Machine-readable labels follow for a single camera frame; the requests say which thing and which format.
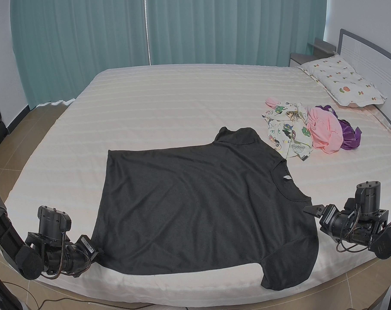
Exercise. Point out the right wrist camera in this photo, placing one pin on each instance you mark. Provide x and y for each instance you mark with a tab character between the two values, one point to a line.
329	215

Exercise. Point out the bed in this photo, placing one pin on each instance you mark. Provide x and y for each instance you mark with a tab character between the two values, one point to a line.
182	102

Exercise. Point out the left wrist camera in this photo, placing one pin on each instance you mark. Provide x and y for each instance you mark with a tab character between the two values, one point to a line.
88	245

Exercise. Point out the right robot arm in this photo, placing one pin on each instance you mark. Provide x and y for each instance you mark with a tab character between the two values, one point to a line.
370	199

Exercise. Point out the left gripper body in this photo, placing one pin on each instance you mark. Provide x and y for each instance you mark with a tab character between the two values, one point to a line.
76	257

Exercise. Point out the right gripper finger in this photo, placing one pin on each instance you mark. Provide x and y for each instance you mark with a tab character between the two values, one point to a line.
315	212

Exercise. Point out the black T-shirt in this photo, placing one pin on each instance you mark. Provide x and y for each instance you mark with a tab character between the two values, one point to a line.
195	211

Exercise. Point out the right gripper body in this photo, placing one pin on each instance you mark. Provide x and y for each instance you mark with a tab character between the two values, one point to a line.
336	226

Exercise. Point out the white printed pyjama top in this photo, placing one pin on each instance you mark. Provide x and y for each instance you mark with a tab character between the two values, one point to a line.
287	131

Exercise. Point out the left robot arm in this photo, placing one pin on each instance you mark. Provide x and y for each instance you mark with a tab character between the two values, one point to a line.
50	224

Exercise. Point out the grey white bedside table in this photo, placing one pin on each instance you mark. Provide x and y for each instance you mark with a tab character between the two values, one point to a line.
303	58

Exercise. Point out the pink garment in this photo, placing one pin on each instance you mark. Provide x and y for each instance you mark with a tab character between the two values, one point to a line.
323	131

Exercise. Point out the white printed pillow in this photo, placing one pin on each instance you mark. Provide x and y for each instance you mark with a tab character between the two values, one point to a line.
344	79

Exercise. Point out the purple satin garment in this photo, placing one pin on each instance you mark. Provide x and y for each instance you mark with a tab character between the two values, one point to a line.
349	137

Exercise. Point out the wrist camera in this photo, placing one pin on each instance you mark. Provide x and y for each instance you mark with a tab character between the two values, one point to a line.
329	215
88	245

